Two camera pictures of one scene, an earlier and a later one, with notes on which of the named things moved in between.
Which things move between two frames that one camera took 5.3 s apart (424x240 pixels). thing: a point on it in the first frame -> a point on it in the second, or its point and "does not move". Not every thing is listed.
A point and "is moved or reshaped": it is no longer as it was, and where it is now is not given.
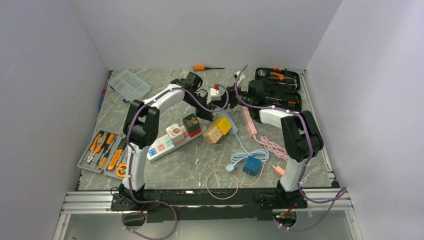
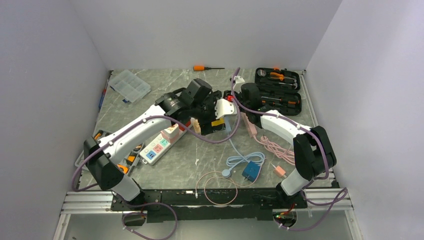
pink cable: x=277 y=150 does not move
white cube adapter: x=175 y=133 does not move
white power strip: x=165 y=145 is moved or reshaped
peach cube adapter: x=212 y=135 is moved or reshaped
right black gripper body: x=235 y=99 does not move
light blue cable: x=237 y=155 is moved or reshaped
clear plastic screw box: x=129 y=85 does not move
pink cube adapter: x=178 y=141 -> x=174 y=136
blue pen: x=103 y=95 does not move
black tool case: x=282 y=88 does not move
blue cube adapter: x=252 y=165 is moved or reshaped
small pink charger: x=279 y=171 does not move
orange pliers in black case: x=280 y=76 does not move
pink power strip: x=251 y=127 does not move
